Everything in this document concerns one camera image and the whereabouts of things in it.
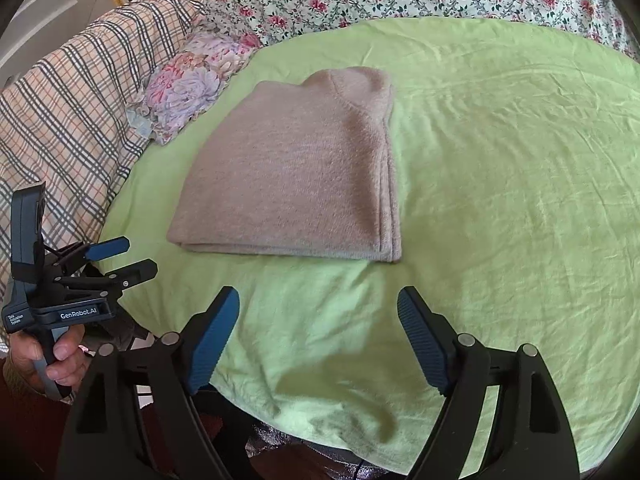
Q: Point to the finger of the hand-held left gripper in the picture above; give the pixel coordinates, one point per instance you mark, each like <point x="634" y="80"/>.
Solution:
<point x="107" y="247"/>
<point x="135" y="270"/>

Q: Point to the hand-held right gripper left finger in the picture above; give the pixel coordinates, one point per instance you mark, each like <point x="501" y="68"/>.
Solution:
<point x="215" y="340"/>

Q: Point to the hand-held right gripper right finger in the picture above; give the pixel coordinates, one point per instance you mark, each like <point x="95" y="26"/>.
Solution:
<point x="422" y="340"/>

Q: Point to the beige knit sweater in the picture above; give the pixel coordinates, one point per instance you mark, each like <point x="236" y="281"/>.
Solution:
<point x="290" y="175"/>

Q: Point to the person's left hand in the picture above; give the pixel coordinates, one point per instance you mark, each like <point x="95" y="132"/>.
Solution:
<point x="67" y="366"/>

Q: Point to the dark shiny cloth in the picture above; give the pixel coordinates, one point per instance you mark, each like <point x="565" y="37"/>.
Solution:
<point x="320" y="452"/>

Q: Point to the plaid blanket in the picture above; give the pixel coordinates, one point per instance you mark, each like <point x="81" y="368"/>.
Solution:
<point x="75" y="85"/>

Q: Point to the green blanket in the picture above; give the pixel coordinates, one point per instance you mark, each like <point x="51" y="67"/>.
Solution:
<point x="500" y="185"/>

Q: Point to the pink floral pillow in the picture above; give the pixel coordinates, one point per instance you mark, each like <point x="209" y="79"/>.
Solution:
<point x="190" y="85"/>

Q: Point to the white door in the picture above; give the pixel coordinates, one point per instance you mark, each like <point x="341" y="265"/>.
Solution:
<point x="60" y="15"/>

